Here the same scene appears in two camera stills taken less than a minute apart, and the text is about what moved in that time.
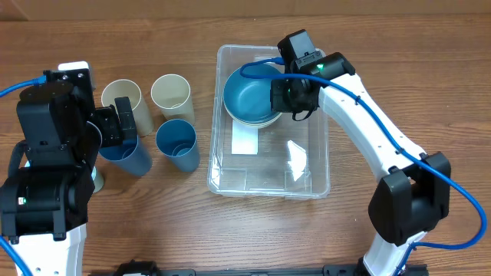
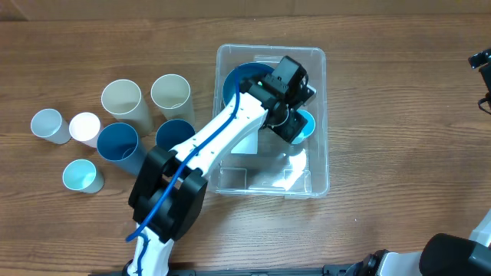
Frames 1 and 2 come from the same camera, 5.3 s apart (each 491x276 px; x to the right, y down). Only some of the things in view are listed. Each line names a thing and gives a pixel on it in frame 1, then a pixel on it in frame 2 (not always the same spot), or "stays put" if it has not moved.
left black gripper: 114,133 to 291,124
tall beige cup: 121,88 stays put
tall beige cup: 172,93 stays put
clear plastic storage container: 290,159 stays put
